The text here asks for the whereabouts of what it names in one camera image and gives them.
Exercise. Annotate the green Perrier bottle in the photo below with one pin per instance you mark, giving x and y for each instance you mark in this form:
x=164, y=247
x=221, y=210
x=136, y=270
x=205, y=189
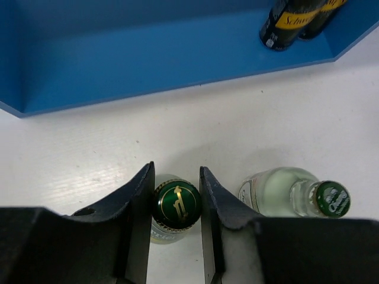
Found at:
x=176, y=207

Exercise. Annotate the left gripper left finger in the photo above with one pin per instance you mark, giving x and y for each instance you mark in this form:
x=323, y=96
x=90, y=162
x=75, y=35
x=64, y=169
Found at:
x=105, y=242

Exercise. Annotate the front black yellow can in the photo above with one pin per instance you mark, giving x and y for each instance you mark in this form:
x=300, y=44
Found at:
x=286, y=20

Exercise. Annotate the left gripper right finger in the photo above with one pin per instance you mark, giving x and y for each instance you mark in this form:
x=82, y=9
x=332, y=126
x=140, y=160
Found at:
x=242, y=246

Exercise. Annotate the blue and yellow wooden shelf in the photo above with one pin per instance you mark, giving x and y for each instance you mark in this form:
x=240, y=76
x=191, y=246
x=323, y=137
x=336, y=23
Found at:
x=64, y=54

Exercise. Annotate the rear clear glass bottle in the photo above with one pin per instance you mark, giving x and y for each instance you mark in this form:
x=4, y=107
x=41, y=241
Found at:
x=294, y=192

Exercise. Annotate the rear black yellow can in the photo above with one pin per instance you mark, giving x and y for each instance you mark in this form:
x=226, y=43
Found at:
x=322, y=19

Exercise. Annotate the black yellow can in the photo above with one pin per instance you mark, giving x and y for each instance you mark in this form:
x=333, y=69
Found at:
x=322, y=19
x=286, y=20

